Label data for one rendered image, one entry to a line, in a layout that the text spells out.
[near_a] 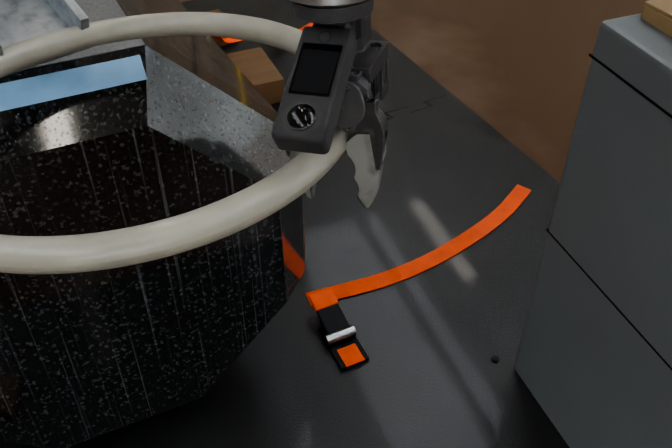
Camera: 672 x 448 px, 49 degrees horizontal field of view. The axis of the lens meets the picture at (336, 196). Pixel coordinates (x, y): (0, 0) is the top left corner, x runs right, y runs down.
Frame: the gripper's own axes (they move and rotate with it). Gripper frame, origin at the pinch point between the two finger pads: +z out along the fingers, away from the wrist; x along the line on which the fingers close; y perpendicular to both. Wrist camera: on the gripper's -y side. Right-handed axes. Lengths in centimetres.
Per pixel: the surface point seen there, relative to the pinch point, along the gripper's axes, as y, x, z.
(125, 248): -20.3, 9.7, -7.1
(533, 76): 191, -3, 78
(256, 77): 141, 81, 64
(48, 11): 19, 47, -8
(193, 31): 21.3, 26.6, -6.2
